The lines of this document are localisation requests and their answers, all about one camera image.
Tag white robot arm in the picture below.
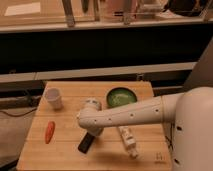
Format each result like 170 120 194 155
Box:
77 87 213 171

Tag orange carrot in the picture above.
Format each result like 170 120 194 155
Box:
45 121 55 144

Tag white paper cup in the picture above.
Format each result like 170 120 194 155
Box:
44 88 63 110

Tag black eraser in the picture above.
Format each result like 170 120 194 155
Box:
78 133 95 154

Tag white tube bottle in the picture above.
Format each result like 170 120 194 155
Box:
117 126 138 159

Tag green bowl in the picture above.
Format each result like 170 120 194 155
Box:
106 87 137 108

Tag black floor cable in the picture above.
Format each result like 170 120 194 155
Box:
0 107 38 118

